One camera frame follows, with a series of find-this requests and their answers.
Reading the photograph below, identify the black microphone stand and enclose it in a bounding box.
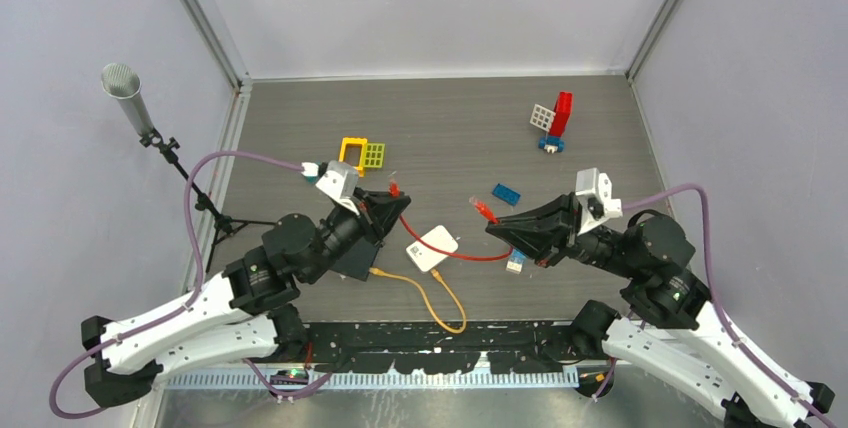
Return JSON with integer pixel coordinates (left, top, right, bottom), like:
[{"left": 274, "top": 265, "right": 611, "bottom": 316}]
[{"left": 140, "top": 129, "right": 273, "bottom": 274}]

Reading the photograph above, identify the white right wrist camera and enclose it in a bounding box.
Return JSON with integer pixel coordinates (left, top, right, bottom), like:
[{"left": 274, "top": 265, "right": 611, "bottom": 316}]
[{"left": 574, "top": 168, "right": 623, "bottom": 235}]

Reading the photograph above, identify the yellow toy window frame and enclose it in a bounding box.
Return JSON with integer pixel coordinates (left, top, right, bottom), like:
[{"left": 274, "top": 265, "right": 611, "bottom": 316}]
[{"left": 338, "top": 137, "right": 368, "bottom": 177}]

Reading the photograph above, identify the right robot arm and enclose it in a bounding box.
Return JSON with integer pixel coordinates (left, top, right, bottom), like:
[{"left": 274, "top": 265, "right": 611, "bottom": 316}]
[{"left": 486, "top": 188, "right": 835, "bottom": 427}]

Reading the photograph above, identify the red toy brick tower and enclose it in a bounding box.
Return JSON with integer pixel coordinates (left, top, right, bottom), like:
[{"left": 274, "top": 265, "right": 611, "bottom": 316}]
[{"left": 548, "top": 92, "right": 573, "bottom": 138}]

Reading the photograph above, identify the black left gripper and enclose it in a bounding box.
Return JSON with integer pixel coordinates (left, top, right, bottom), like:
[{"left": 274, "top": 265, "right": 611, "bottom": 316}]
[{"left": 304, "top": 187, "right": 410, "bottom": 284}]

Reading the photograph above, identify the white square switch box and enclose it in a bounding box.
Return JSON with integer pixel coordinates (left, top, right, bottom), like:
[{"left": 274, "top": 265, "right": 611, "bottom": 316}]
[{"left": 405, "top": 225, "right": 459, "bottom": 273}]

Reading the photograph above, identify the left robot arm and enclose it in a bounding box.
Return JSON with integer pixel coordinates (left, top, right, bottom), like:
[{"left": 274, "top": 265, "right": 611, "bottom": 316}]
[{"left": 81, "top": 188, "right": 412, "bottom": 408}]

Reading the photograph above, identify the blue flat toy brick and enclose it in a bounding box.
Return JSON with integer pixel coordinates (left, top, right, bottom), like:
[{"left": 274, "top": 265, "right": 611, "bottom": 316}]
[{"left": 492, "top": 183, "right": 521, "bottom": 206}]

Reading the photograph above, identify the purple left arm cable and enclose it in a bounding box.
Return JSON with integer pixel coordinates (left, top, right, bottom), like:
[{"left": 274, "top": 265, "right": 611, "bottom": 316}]
[{"left": 49, "top": 150, "right": 333, "bottom": 421}]

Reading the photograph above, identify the white toy lattice piece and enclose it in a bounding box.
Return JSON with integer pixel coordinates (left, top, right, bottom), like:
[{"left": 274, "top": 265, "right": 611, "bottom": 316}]
[{"left": 529, "top": 104, "right": 556, "bottom": 133}]

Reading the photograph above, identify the lime green lattice piece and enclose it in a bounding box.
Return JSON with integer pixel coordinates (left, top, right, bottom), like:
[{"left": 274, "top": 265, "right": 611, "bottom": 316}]
[{"left": 361, "top": 142, "right": 386, "bottom": 169}]

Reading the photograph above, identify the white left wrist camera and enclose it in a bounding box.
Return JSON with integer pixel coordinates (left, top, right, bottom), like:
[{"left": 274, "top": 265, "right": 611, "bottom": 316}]
[{"left": 312, "top": 160, "right": 359, "bottom": 213}]

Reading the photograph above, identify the black network switch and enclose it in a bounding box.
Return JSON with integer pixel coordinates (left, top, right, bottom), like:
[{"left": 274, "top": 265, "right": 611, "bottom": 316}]
[{"left": 330, "top": 239, "right": 380, "bottom": 282}]

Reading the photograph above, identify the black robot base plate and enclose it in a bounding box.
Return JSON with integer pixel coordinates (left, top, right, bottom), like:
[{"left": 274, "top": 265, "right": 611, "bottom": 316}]
[{"left": 267, "top": 320, "right": 609, "bottom": 375}]

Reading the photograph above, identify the white perforated cable tray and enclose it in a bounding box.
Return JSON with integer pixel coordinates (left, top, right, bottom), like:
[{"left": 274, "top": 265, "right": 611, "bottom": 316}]
[{"left": 165, "top": 366, "right": 579, "bottom": 391}]

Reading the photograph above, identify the yellow ethernet cable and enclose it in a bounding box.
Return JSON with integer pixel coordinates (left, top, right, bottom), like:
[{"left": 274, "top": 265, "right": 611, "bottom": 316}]
[{"left": 368, "top": 266, "right": 468, "bottom": 336}]

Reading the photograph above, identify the red ethernet cable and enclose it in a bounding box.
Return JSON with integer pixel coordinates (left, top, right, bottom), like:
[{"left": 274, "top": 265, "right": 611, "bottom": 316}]
[{"left": 387, "top": 179, "right": 515, "bottom": 263}]

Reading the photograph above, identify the blue toy brick base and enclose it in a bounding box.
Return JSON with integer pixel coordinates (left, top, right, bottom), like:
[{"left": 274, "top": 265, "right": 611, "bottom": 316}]
[{"left": 538, "top": 135, "right": 565, "bottom": 154}]

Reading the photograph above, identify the light blue white brick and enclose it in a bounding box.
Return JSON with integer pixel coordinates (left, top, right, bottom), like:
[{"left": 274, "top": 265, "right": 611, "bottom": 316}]
[{"left": 505, "top": 250, "right": 527, "bottom": 274}]

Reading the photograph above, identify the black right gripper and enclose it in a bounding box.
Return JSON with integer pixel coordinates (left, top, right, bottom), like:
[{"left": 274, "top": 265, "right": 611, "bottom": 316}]
[{"left": 483, "top": 188, "right": 640, "bottom": 277}]

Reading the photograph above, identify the teal toy block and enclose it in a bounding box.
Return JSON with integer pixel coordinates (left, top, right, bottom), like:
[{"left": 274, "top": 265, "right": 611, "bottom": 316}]
[{"left": 301, "top": 162, "right": 328, "bottom": 184}]

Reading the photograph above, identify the silver microphone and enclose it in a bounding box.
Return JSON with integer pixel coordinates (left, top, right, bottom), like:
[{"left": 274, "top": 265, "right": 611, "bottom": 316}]
[{"left": 101, "top": 63, "right": 155, "bottom": 138}]

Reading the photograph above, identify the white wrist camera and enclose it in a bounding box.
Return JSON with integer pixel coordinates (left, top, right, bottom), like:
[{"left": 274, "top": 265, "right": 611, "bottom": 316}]
[
  {"left": 312, "top": 160, "right": 359, "bottom": 213},
  {"left": 574, "top": 168, "right": 623, "bottom": 235}
]

